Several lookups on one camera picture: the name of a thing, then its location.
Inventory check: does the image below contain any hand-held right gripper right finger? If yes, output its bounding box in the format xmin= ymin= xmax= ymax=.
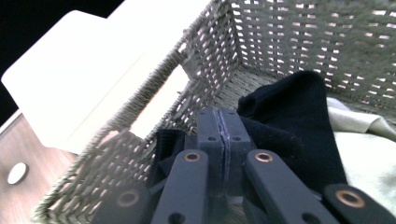
xmin=219 ymin=108 xmax=253 ymax=196

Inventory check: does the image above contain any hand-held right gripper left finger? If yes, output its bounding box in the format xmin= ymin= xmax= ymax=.
xmin=185 ymin=107 xmax=226 ymax=198

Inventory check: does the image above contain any black sock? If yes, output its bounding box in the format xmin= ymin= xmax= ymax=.
xmin=148 ymin=70 xmax=348 ymax=194

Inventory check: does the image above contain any green woven basket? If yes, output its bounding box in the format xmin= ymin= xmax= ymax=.
xmin=32 ymin=0 xmax=396 ymax=224

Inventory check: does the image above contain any cream sock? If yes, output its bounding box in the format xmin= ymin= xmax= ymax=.
xmin=326 ymin=97 xmax=391 ymax=142
xmin=334 ymin=130 xmax=396 ymax=216

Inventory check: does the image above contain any white divided storage box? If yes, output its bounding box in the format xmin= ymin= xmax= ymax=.
xmin=1 ymin=0 xmax=213 ymax=155

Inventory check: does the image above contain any white round disc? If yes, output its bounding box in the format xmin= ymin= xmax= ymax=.
xmin=7 ymin=161 xmax=30 ymax=186

